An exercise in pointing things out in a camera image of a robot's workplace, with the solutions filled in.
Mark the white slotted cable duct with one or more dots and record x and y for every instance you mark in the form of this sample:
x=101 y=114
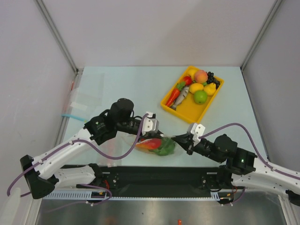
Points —
x=98 y=195

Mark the toy yellow pear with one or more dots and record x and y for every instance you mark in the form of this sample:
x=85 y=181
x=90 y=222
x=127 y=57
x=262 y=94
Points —
x=210 y=89

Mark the toy red pepper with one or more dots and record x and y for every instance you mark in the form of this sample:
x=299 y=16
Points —
x=149 y=144

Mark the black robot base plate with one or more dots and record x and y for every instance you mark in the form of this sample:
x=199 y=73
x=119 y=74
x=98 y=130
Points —
x=148 y=179

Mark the toy napa cabbage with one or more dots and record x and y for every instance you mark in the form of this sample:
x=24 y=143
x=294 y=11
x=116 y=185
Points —
x=166 y=148

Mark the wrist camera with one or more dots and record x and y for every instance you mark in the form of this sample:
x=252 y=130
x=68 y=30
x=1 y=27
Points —
x=149 y=123
x=196 y=130

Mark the toy black grapes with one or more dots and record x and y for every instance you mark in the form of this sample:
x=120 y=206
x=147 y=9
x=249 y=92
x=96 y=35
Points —
x=212 y=79

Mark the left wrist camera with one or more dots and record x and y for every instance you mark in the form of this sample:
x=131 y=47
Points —
x=149 y=123

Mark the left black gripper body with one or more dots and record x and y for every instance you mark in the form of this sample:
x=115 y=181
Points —
x=129 y=126

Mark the toy carrot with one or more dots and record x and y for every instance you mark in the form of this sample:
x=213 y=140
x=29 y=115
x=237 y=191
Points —
x=175 y=93

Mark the toy grey fish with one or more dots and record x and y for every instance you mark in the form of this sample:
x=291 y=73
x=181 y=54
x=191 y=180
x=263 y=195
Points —
x=182 y=96

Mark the toy peach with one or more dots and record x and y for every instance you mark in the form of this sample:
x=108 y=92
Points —
x=200 y=76

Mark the red-printed clear bag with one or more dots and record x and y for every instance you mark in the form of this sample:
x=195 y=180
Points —
x=111 y=148

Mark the toy lemon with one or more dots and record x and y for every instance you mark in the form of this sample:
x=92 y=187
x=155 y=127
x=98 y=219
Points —
x=195 y=87

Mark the white-dotted zip top bag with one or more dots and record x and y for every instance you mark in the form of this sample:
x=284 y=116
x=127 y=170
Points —
x=177 y=151

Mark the yellow plastic tray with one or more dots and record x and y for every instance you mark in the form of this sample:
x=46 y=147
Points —
x=188 y=110

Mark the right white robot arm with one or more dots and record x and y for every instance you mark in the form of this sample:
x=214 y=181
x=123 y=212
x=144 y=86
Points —
x=241 y=168

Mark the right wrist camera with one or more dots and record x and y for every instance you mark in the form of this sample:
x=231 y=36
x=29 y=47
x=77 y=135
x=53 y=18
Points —
x=196 y=130

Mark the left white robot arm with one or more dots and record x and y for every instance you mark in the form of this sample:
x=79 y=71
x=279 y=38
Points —
x=42 y=173

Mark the toy green apple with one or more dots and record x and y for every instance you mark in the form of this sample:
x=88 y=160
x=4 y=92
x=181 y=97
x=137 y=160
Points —
x=200 y=97

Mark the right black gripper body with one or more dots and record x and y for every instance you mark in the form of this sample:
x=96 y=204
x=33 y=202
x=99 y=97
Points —
x=191 y=143

